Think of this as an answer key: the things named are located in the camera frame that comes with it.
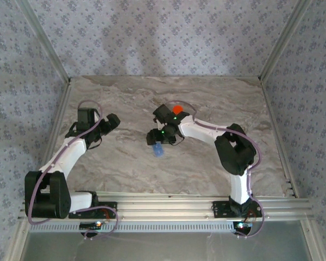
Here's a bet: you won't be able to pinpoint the blue transparent pill organizer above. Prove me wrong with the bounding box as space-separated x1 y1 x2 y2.
152 141 166 158

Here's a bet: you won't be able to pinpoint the small controller board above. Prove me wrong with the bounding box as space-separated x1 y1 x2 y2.
233 221 253 231
80 221 103 231

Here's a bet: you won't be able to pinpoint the grey metal sheet panel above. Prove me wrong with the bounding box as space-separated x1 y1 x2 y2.
24 220 313 261

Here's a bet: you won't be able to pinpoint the aluminium table side rail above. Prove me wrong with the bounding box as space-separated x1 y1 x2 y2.
259 77 301 199
24 78 73 201

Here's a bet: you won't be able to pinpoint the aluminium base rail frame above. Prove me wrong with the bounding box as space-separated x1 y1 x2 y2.
17 191 315 221

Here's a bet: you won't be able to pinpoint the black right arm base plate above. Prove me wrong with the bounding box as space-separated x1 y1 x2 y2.
212 200 263 218

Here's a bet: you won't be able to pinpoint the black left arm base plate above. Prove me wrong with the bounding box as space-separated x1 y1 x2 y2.
68 201 118 220

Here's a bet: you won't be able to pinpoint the slotted grey cable duct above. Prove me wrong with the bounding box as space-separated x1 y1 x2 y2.
29 222 236 233

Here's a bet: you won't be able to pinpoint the aluminium corner post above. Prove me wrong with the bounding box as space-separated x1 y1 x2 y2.
16 0 71 82
259 0 313 81

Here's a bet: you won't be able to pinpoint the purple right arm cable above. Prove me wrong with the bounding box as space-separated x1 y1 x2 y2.
164 100 266 240

